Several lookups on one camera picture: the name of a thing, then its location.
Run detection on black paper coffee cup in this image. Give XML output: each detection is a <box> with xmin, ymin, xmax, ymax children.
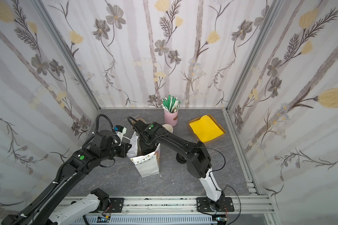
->
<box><xmin>139</xmin><ymin>142</ymin><xmax>157</xmax><ymax>156</ymax></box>

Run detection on white cartoon paper gift bag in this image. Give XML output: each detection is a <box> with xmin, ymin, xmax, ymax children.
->
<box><xmin>122</xmin><ymin>133</ymin><xmax>161</xmax><ymax>178</ymax></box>

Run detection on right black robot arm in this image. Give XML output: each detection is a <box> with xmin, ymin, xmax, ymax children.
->
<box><xmin>127</xmin><ymin>117</ymin><xmax>225</xmax><ymax>211</ymax></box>

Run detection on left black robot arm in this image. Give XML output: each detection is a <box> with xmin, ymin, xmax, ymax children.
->
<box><xmin>2</xmin><ymin>130</ymin><xmax>132</xmax><ymax>225</ymax></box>

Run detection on stacked green paper cups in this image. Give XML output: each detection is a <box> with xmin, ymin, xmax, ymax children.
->
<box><xmin>162</xmin><ymin>124</ymin><xmax>174</xmax><ymax>133</ymax></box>

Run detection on pink cup holder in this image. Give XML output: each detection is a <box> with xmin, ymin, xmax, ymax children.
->
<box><xmin>164</xmin><ymin>111</ymin><xmax>178</xmax><ymax>126</ymax></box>

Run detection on green white straw bundle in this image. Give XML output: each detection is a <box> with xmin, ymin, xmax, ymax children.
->
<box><xmin>161</xmin><ymin>95</ymin><xmax>181</xmax><ymax>113</ymax></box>

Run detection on stack of black lids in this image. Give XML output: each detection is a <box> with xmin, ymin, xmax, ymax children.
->
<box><xmin>176</xmin><ymin>153</ymin><xmax>187</xmax><ymax>164</ymax></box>

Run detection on yellow napkins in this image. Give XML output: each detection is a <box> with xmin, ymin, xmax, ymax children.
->
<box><xmin>189</xmin><ymin>115</ymin><xmax>225</xmax><ymax>143</ymax></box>

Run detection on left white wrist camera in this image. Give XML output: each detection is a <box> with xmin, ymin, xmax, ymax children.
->
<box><xmin>114</xmin><ymin>125</ymin><xmax>127</xmax><ymax>141</ymax></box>

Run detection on aluminium mounting rail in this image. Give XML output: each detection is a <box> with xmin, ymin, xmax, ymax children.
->
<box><xmin>49</xmin><ymin>195</ymin><xmax>280</xmax><ymax>225</ymax></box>

